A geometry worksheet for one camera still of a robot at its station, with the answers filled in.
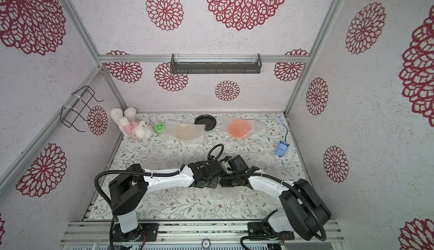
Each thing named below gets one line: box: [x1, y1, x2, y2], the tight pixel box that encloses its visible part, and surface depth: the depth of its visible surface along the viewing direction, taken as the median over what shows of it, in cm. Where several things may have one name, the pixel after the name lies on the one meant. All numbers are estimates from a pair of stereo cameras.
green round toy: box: [154, 122, 166, 133], surface depth 108 cm
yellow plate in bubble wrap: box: [162, 119, 206, 142], surface depth 108 cm
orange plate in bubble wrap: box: [220, 115, 264, 140], surface depth 111 cm
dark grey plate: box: [194, 114, 217, 131], surface depth 119 cm
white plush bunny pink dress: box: [110, 106, 154, 140], surface depth 103 cm
